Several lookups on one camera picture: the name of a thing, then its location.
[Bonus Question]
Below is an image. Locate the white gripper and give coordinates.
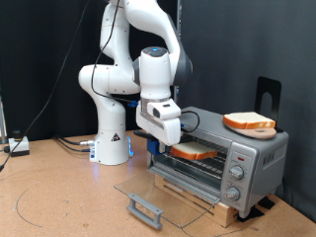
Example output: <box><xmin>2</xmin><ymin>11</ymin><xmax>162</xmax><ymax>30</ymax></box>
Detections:
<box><xmin>135</xmin><ymin>97</ymin><xmax>183</xmax><ymax>154</ymax></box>

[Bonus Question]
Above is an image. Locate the white bread slice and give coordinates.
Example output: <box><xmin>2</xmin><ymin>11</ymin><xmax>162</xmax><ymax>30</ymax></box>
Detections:
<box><xmin>222</xmin><ymin>112</ymin><xmax>277</xmax><ymax>130</ymax></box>
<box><xmin>169</xmin><ymin>141</ymin><xmax>219</xmax><ymax>162</ymax></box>

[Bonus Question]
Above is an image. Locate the glass oven door with handle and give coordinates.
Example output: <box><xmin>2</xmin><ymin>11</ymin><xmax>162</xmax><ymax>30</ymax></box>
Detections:
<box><xmin>113</xmin><ymin>165</ymin><xmax>222</xmax><ymax>231</ymax></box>

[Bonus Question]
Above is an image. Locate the silver oven knob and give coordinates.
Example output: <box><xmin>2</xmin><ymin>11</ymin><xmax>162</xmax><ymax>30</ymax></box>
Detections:
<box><xmin>224</xmin><ymin>186</ymin><xmax>241</xmax><ymax>201</ymax></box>
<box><xmin>229</xmin><ymin>165</ymin><xmax>245</xmax><ymax>181</ymax></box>

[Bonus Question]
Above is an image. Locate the silver toaster oven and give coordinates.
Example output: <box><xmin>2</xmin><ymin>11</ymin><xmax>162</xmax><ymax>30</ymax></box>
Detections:
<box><xmin>146</xmin><ymin>106</ymin><xmax>290</xmax><ymax>219</ymax></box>

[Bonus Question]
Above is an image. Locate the round wooden board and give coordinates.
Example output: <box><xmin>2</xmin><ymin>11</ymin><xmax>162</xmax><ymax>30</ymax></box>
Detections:
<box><xmin>226</xmin><ymin>123</ymin><xmax>277</xmax><ymax>140</ymax></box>

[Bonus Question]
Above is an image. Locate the black foam pad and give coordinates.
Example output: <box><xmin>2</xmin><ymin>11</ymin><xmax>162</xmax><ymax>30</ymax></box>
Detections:
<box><xmin>258</xmin><ymin>197</ymin><xmax>276</xmax><ymax>210</ymax></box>
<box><xmin>236</xmin><ymin>205</ymin><xmax>266</xmax><ymax>223</ymax></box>

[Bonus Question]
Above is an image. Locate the black metal bookend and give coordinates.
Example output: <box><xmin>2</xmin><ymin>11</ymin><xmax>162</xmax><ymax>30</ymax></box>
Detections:
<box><xmin>255</xmin><ymin>76</ymin><xmax>284</xmax><ymax>133</ymax></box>

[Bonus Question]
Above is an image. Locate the grey fabric curtain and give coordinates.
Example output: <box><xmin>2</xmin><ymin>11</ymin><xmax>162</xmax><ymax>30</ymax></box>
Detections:
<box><xmin>179</xmin><ymin>0</ymin><xmax>316</xmax><ymax>221</ymax></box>

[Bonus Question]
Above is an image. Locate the grey emergency stop box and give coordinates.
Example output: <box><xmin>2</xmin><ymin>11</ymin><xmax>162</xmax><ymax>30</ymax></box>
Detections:
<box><xmin>8</xmin><ymin>129</ymin><xmax>31</xmax><ymax>157</ymax></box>

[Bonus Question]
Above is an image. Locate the metal stand leg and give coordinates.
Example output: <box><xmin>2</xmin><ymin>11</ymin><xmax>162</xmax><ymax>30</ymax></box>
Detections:
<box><xmin>0</xmin><ymin>95</ymin><xmax>8</xmax><ymax>146</ymax></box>

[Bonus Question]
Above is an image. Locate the black fabric curtain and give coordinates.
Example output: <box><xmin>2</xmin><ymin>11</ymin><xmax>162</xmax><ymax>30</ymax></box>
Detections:
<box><xmin>0</xmin><ymin>0</ymin><xmax>181</xmax><ymax>142</ymax></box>

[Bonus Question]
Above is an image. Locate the wire oven rack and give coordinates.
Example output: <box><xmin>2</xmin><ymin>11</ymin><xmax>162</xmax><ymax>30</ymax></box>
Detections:
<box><xmin>154</xmin><ymin>136</ymin><xmax>229</xmax><ymax>181</ymax></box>

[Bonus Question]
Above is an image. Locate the black cable with silver plug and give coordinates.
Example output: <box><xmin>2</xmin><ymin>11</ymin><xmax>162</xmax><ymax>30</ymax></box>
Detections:
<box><xmin>53</xmin><ymin>133</ymin><xmax>97</xmax><ymax>146</ymax></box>

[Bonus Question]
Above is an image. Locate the thin black base cable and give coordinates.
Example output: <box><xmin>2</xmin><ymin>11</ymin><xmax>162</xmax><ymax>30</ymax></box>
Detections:
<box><xmin>57</xmin><ymin>139</ymin><xmax>93</xmax><ymax>153</ymax></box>

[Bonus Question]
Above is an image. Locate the long black camera cable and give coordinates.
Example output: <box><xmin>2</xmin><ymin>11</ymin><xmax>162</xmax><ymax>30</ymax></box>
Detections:
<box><xmin>0</xmin><ymin>0</ymin><xmax>201</xmax><ymax>172</ymax></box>

